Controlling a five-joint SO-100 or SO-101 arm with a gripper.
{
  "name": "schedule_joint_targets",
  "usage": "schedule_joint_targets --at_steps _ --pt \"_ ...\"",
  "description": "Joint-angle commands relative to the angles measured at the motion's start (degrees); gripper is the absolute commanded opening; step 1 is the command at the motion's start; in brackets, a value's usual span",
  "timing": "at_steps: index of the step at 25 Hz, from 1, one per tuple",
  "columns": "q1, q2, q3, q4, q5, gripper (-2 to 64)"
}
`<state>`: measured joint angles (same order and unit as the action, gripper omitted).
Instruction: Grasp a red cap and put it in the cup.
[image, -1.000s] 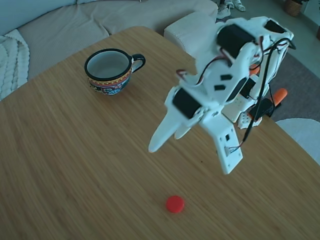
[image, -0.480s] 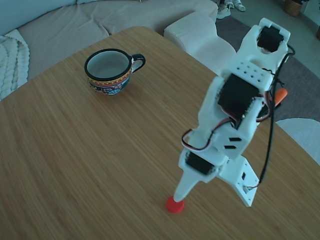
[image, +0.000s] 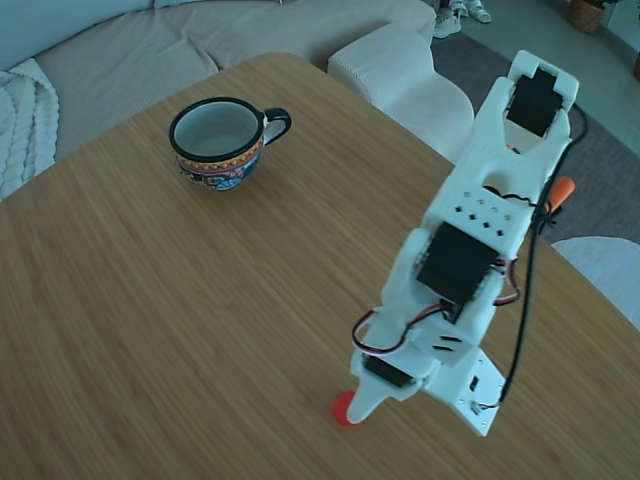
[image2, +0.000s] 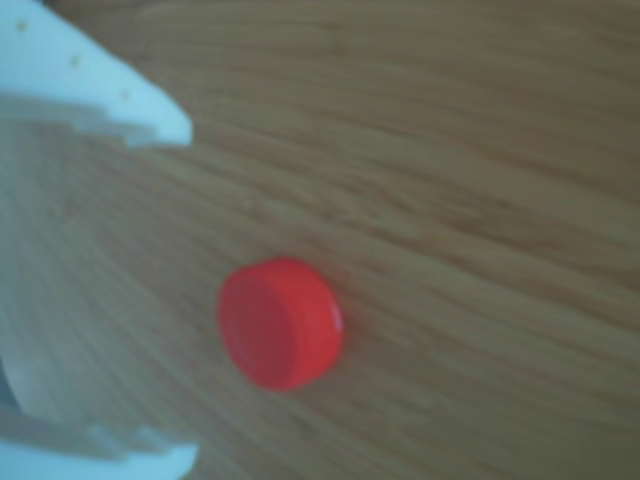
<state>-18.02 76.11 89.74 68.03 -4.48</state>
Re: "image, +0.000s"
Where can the red bottle cap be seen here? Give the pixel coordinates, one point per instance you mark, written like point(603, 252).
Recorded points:
point(340, 407)

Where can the colourful patterned ceramic cup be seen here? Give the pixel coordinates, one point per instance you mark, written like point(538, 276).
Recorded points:
point(220, 170)

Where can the white round seat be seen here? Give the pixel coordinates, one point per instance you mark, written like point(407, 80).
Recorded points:
point(605, 270)

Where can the white upholstered chair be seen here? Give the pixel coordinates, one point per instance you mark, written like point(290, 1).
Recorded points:
point(400, 80)

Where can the grey rug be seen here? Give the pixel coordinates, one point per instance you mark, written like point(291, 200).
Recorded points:
point(610, 165)

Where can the white sneaker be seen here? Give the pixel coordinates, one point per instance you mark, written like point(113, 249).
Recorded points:
point(477, 11)
point(446, 24)

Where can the beige sofa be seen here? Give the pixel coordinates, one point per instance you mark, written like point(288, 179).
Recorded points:
point(150, 60)

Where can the brown woven basket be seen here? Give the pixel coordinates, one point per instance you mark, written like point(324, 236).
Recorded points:
point(587, 15)

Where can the white knitted blanket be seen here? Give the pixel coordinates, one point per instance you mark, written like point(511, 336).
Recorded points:
point(20, 125)

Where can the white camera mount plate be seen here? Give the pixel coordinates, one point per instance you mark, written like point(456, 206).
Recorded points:
point(465, 400)

